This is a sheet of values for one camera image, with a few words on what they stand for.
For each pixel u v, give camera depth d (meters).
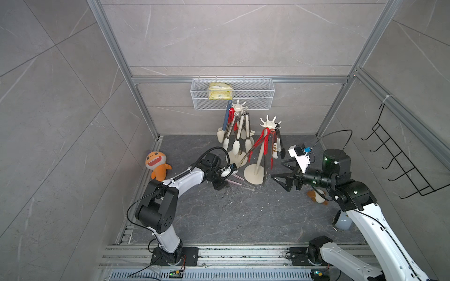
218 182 0.80
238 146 0.85
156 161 0.97
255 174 0.99
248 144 0.86
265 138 0.69
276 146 0.74
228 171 0.80
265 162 0.75
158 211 0.46
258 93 1.01
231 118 0.78
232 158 0.89
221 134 0.90
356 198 0.44
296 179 0.54
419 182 0.61
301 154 0.53
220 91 0.87
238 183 0.95
